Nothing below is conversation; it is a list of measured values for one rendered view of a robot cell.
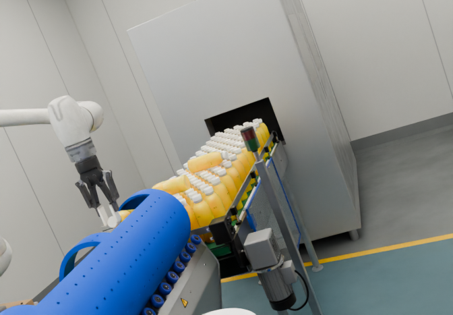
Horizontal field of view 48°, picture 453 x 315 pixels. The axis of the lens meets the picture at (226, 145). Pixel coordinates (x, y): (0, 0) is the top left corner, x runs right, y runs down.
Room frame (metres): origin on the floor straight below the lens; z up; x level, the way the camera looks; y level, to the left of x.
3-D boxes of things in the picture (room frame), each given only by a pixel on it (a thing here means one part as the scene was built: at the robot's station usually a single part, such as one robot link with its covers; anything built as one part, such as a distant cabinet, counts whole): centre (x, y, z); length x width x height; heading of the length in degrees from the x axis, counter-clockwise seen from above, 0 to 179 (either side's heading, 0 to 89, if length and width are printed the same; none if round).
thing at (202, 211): (2.06, 0.19, 0.99); 0.07 x 0.07 x 0.19
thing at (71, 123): (1.69, 0.44, 1.58); 0.13 x 0.11 x 0.16; 171
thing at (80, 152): (1.68, 0.45, 1.47); 0.09 x 0.09 x 0.06
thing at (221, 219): (1.97, 0.14, 0.95); 0.10 x 0.07 x 0.10; 73
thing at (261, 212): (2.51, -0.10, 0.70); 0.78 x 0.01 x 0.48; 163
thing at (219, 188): (2.23, 0.10, 0.99); 0.07 x 0.07 x 0.19
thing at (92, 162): (1.68, 0.45, 1.40); 0.08 x 0.07 x 0.09; 73
